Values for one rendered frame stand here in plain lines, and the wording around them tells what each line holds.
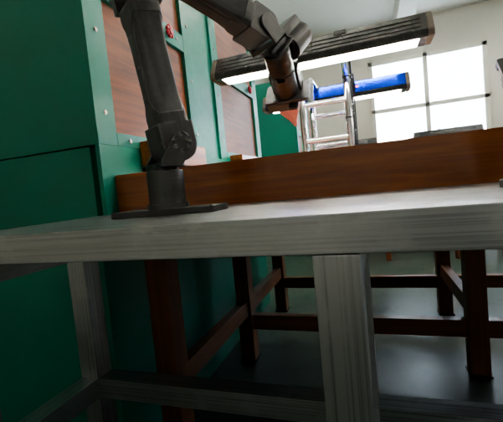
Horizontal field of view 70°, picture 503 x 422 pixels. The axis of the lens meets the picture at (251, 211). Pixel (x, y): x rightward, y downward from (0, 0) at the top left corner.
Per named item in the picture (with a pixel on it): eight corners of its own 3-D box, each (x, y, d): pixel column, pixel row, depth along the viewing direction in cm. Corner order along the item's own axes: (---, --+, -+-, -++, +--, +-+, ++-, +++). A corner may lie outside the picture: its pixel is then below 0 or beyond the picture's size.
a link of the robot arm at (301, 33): (294, 51, 85) (263, 6, 80) (320, 36, 78) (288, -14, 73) (269, 82, 81) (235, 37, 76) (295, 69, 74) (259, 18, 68)
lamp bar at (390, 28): (436, 33, 89) (433, 3, 89) (209, 80, 109) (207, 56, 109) (430, 44, 97) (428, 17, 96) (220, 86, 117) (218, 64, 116)
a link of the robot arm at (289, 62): (280, 63, 82) (273, 34, 77) (302, 64, 79) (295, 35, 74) (265, 82, 80) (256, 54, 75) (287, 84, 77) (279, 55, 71)
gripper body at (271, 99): (269, 93, 88) (261, 67, 82) (310, 85, 84) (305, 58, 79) (266, 110, 84) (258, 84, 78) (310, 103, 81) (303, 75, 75)
